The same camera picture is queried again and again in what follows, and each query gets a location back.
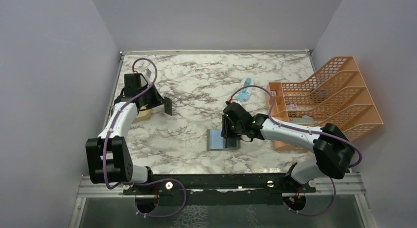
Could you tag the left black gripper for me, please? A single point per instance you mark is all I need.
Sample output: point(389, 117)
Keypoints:
point(158, 99)

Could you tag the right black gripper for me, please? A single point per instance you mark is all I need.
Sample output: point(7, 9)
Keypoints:
point(225, 132)

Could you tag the black credit card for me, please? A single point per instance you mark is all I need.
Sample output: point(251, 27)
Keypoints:
point(168, 106)

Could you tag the taupe leather card holder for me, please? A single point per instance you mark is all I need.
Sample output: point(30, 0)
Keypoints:
point(215, 142)

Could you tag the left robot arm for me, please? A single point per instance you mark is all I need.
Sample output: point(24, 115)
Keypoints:
point(108, 155)

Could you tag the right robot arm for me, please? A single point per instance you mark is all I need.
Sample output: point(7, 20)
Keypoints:
point(332, 151)

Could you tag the beige card tray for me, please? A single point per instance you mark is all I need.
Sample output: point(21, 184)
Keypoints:
point(143, 114)

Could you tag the red white small box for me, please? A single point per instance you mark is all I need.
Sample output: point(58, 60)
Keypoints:
point(292, 107)

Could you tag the orange plastic file organizer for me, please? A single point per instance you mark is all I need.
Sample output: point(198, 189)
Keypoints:
point(336, 93)

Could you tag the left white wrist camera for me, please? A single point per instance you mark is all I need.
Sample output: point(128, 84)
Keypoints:
point(147, 76)

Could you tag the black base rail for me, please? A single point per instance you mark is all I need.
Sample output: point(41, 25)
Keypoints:
point(215, 189)

